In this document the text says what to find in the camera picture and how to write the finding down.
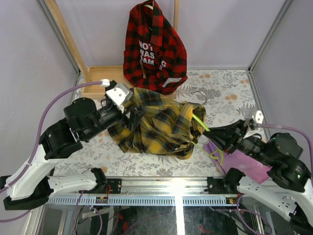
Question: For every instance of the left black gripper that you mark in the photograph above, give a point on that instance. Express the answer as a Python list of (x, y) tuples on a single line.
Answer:
[(132, 117)]

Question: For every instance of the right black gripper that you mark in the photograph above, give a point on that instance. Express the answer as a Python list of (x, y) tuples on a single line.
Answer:
[(229, 143)]

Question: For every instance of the yellow plaid flannel shirt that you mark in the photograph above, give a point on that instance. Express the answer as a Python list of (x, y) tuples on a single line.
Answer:
[(169, 128)]

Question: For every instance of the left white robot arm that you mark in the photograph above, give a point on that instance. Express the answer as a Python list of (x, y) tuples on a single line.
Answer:
[(82, 122)]

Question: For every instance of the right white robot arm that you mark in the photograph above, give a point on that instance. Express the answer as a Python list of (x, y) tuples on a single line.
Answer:
[(281, 153)]

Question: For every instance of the red black plaid shirt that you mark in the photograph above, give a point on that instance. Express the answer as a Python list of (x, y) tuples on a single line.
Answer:
[(155, 58)]

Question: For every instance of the purple cloth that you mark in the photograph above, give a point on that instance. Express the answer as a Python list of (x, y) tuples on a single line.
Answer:
[(238, 160)]

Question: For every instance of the wooden clothes rack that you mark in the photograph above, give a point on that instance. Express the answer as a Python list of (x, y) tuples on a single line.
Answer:
[(93, 73)]

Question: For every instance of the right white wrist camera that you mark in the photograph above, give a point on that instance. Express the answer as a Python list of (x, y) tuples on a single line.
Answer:
[(253, 118)]

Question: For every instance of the aluminium front rail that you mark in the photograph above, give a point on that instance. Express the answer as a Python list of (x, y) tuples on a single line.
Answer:
[(156, 191)]

